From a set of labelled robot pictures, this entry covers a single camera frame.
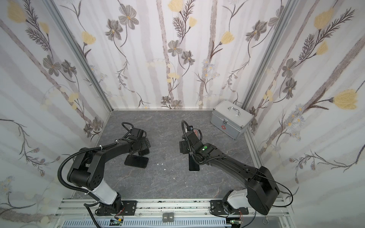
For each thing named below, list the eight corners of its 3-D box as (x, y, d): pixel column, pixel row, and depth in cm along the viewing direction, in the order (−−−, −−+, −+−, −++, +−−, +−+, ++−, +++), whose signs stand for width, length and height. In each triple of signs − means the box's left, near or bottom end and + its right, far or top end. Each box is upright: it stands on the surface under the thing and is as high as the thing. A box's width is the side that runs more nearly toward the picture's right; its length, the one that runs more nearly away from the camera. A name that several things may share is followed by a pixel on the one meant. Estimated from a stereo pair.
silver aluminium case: (207, 125, 114) (210, 111, 101) (220, 113, 123) (224, 98, 110) (234, 143, 103) (241, 130, 90) (246, 128, 112) (254, 114, 99)
